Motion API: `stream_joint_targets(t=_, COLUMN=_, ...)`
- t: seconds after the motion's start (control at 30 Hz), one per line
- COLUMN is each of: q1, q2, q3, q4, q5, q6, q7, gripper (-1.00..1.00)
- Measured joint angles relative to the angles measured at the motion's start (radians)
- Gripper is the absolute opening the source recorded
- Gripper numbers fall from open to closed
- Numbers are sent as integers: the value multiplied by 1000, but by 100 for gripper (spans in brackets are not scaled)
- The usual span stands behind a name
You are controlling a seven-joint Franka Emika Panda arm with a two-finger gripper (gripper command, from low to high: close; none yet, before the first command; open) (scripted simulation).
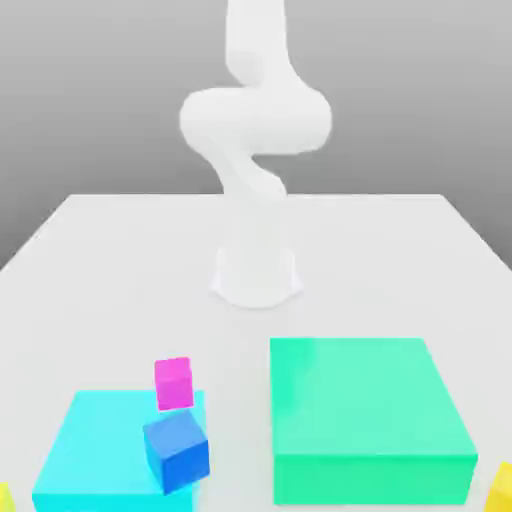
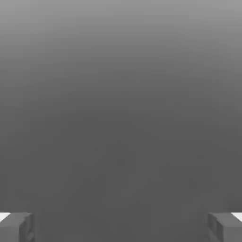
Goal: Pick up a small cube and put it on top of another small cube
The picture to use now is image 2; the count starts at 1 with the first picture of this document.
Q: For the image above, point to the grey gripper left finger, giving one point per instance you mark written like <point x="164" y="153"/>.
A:
<point x="13" y="228"/>

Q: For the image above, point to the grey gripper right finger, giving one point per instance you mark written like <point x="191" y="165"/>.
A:
<point x="226" y="229"/>

